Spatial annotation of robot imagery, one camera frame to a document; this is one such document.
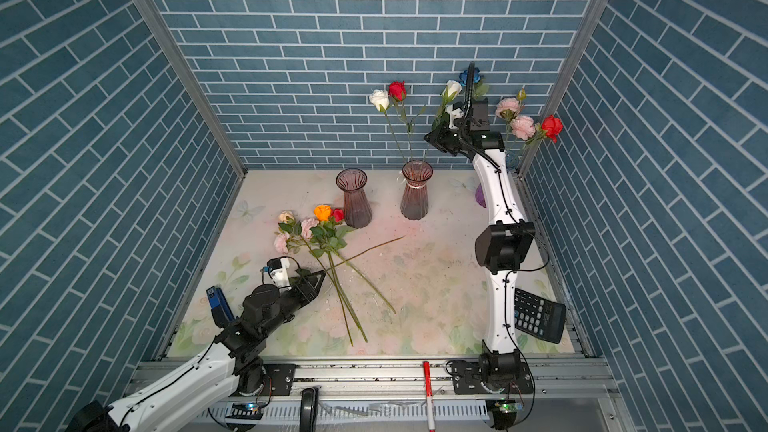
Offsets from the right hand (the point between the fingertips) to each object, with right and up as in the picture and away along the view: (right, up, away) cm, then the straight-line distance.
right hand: (423, 133), depth 89 cm
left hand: (-28, -41, -7) cm, 50 cm away
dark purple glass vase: (-23, -23, +19) cm, 38 cm away
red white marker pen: (0, -67, -18) cm, 69 cm away
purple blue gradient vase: (+23, -20, +22) cm, 38 cm away
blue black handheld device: (-56, -50, -8) cm, 76 cm away
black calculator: (+32, -53, -6) cm, 62 cm away
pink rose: (-30, -34, +7) cm, 46 cm away
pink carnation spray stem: (+28, +8, +6) cm, 30 cm away
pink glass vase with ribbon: (-2, -21, +14) cm, 25 cm away
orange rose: (-33, -25, +14) cm, 44 cm away
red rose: (+38, +2, 0) cm, 38 cm away
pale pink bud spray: (-43, -31, +8) cm, 54 cm away
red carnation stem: (-29, -26, +14) cm, 41 cm away
